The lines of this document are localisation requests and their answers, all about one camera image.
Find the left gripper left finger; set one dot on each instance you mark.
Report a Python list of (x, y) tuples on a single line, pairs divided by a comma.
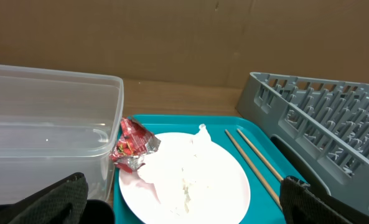
[(61, 202)]

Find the teal plastic tray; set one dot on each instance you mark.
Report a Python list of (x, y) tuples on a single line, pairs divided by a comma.
[(265, 199)]

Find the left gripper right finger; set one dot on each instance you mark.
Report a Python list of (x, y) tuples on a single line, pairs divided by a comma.
[(304, 204)]

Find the red snack wrapper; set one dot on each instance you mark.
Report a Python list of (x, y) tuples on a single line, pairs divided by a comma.
[(134, 142)]

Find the wooden chopstick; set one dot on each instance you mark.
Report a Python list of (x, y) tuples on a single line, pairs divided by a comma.
[(261, 157), (258, 174)]

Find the grey dishwasher rack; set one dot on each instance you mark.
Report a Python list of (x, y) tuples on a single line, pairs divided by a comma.
[(325, 123)]

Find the left wooden chopstick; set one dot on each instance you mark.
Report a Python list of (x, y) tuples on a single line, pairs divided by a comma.
[(258, 174)]

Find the pink round plate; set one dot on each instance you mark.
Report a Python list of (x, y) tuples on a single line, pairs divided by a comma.
[(231, 180)]

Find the white tissue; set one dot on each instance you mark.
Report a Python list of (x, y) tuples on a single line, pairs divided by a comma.
[(182, 174)]

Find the right wooden chopstick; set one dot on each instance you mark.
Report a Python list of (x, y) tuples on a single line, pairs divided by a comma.
[(261, 157)]

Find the clear plastic bin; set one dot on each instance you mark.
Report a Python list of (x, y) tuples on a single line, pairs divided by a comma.
[(55, 123)]

